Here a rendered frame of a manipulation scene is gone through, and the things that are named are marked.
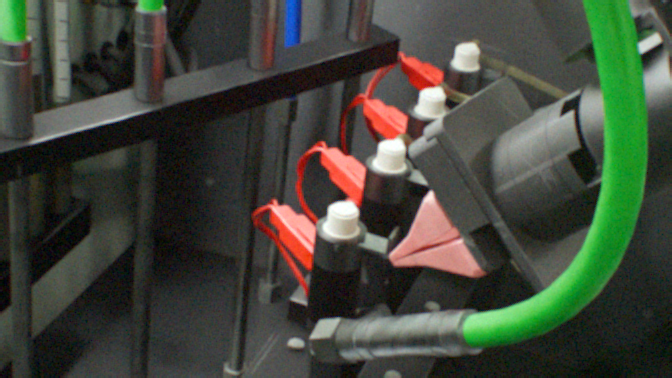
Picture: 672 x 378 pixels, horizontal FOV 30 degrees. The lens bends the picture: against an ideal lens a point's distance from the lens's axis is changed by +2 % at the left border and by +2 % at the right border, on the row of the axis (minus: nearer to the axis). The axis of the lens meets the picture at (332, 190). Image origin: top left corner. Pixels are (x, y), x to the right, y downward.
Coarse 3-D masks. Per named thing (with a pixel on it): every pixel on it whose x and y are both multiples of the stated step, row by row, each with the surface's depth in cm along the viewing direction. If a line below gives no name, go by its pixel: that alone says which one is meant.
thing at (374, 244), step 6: (366, 240) 67; (372, 240) 67; (378, 240) 67; (384, 240) 67; (360, 246) 67; (366, 246) 67; (372, 246) 67; (378, 246) 67; (384, 246) 67; (372, 252) 67; (378, 252) 66; (384, 252) 66
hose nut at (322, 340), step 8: (320, 320) 58; (328, 320) 58; (336, 320) 57; (344, 320) 57; (320, 328) 58; (328, 328) 57; (336, 328) 57; (312, 336) 58; (320, 336) 57; (328, 336) 57; (312, 344) 58; (320, 344) 57; (328, 344) 57; (320, 352) 58; (328, 352) 57; (336, 352) 57; (320, 360) 58; (328, 360) 57; (336, 360) 57; (344, 360) 57; (352, 360) 57
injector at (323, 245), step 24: (336, 240) 66; (360, 240) 67; (312, 264) 68; (336, 264) 67; (360, 264) 68; (312, 288) 69; (336, 288) 68; (312, 312) 69; (336, 312) 69; (360, 312) 69; (384, 312) 69; (312, 360) 71
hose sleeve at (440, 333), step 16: (352, 320) 57; (368, 320) 56; (384, 320) 55; (400, 320) 54; (416, 320) 53; (432, 320) 52; (448, 320) 51; (464, 320) 51; (336, 336) 57; (352, 336) 56; (368, 336) 55; (384, 336) 54; (400, 336) 53; (416, 336) 53; (432, 336) 52; (448, 336) 51; (352, 352) 56; (368, 352) 55; (384, 352) 55; (400, 352) 54; (416, 352) 53; (432, 352) 52; (448, 352) 52; (464, 352) 51
